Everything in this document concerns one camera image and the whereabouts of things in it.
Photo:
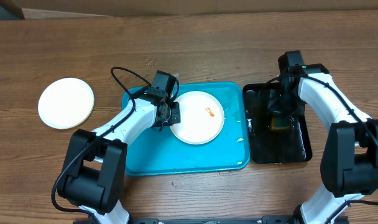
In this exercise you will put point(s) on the green yellow sponge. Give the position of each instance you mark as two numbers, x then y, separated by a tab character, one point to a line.
279	124

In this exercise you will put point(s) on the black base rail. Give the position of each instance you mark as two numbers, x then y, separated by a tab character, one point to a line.
268	219

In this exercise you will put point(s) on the black rectangular tray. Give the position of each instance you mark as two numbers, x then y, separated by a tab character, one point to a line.
279	146

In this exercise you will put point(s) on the cardboard panel at back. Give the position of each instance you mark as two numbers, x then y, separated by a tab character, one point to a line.
185	7

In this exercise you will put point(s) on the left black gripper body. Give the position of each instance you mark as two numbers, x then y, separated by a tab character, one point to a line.
174	116

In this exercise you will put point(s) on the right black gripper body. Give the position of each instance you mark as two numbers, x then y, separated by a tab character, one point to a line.
278	109

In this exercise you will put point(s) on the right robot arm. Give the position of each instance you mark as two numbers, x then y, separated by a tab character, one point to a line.
349	165

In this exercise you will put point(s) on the teal plastic tray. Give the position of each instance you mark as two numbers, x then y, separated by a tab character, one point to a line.
159	152

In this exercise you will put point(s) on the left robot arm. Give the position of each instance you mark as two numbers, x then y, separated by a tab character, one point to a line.
94	167

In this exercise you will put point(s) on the white plate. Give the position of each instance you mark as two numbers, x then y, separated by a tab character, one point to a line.
66	103
201	118

